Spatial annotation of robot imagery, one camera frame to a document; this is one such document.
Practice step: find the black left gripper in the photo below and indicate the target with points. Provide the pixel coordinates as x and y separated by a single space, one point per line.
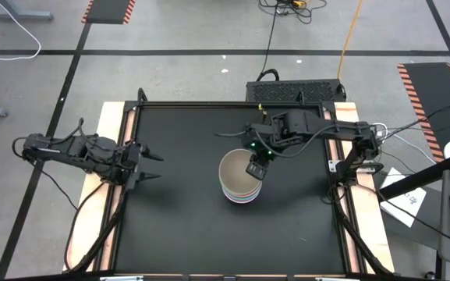
131 164

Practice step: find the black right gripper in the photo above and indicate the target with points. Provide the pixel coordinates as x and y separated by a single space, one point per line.
261 138

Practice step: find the beige ribbed labelled bowl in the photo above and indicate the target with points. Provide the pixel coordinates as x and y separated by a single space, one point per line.
234 171

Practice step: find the teal green bowl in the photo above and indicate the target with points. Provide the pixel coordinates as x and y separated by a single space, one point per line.
242 196

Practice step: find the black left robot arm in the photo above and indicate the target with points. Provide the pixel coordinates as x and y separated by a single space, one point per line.
72 150

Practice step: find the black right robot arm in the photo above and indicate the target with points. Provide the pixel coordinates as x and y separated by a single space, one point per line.
326 129

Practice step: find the yellow tag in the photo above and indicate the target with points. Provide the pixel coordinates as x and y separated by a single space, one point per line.
262 110

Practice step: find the black perforated computer case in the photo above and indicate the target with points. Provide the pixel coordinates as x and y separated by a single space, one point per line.
291 91

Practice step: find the white paper sheet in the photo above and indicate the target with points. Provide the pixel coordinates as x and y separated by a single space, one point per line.
404 210

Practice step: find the black diagonal beam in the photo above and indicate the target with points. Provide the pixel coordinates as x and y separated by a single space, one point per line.
415 180

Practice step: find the black hazard-striped floor mat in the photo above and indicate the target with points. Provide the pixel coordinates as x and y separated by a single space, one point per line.
431 93
107 11

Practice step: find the black aluminium table frame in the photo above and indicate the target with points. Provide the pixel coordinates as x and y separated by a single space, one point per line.
193 104

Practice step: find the table-level camera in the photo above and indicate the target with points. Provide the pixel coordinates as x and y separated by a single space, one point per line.
229 278

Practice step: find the silver metal bracket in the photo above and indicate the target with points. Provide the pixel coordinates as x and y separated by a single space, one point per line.
337 279
121 278

